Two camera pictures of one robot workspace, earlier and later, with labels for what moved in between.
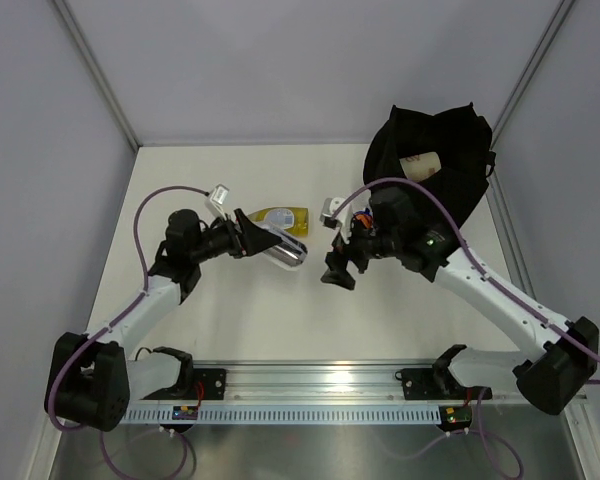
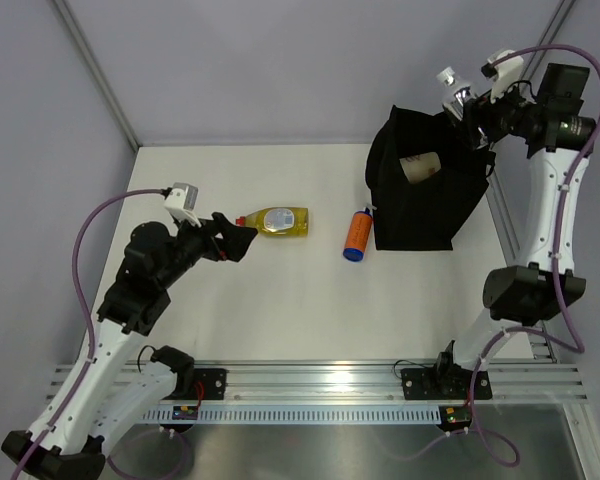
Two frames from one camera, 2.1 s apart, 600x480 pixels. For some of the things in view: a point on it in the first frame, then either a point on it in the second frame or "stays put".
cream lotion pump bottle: [421, 166] stays put
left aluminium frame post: [98, 73] stays put
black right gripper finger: [338, 275] to [476, 129]
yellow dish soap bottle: [293, 221] stays put
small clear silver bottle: [288, 251] to [456, 93]
